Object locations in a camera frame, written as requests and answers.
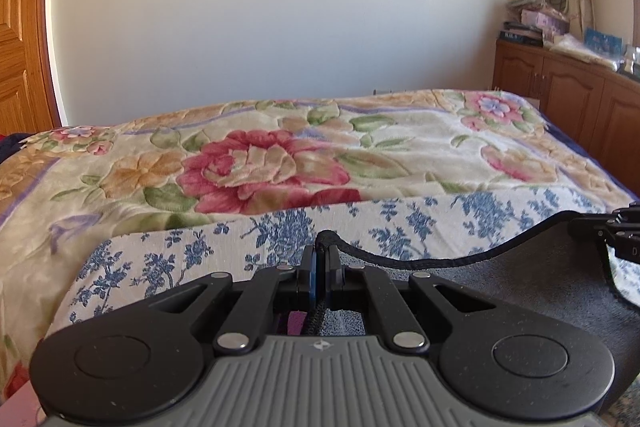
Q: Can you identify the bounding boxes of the purple and grey towel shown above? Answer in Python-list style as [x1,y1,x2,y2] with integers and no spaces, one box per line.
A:
[300,211,639,421]

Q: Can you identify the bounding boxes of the blue floral white sheet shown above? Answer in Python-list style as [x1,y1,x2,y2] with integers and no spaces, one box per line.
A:
[50,185,611,332]

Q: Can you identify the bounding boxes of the wooden cabinet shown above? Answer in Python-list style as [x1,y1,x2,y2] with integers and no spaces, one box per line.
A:
[492,40,639,194]

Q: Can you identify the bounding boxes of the blue picture card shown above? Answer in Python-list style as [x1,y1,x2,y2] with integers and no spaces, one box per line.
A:
[584,27,623,57]

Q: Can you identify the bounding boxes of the floral plush blanket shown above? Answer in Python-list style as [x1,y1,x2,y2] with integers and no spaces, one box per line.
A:
[1,90,632,399]

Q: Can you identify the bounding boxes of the clutter pile on cabinet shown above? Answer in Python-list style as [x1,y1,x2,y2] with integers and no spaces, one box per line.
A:
[506,0,570,42]

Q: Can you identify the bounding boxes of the pink tissue pack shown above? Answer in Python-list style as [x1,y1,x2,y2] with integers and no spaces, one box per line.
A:
[0,383,47,427]

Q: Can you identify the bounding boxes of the wooden door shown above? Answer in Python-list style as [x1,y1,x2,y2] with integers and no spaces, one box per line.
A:
[0,0,61,135]

